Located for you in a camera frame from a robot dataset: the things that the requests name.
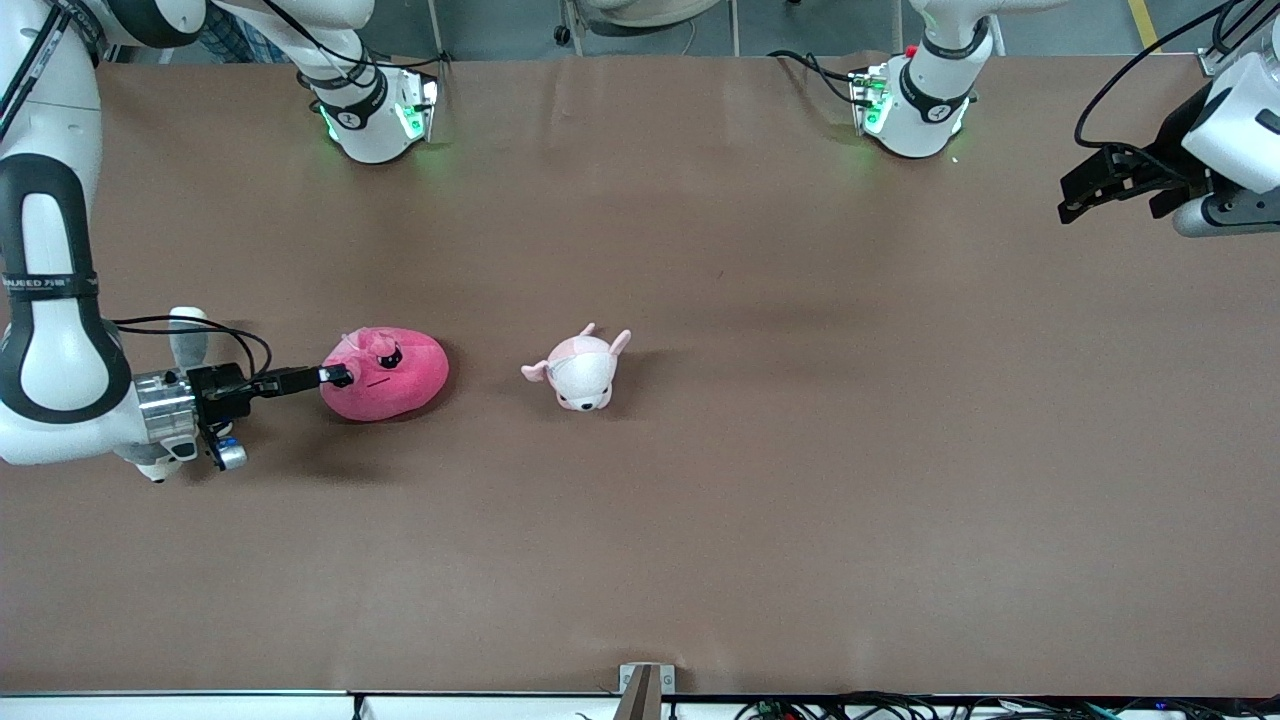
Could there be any black cable bundle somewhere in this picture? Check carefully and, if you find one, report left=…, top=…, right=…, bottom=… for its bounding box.
left=730, top=690, right=1280, bottom=720

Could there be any brown table cover sheet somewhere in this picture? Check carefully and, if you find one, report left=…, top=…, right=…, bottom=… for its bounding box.
left=0, top=52, right=1280, bottom=698

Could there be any pink round plush toy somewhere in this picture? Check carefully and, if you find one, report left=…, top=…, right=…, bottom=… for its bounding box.
left=320, top=326, right=450, bottom=422

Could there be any pale pink white plush pig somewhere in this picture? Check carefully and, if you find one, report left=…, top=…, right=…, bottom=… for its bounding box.
left=520, top=322, right=633, bottom=413

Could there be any white table edge panel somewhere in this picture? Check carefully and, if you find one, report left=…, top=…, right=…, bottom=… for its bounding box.
left=0, top=690, right=1280, bottom=720

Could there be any metal bracket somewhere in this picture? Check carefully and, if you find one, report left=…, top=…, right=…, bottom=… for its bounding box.
left=618, top=663, right=677, bottom=720

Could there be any black arm base cable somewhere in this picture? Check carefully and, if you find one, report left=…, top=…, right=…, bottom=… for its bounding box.
left=768, top=50, right=863, bottom=106

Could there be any blue plaid cloth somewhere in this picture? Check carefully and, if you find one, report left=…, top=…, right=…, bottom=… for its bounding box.
left=195, top=5, right=263, bottom=63

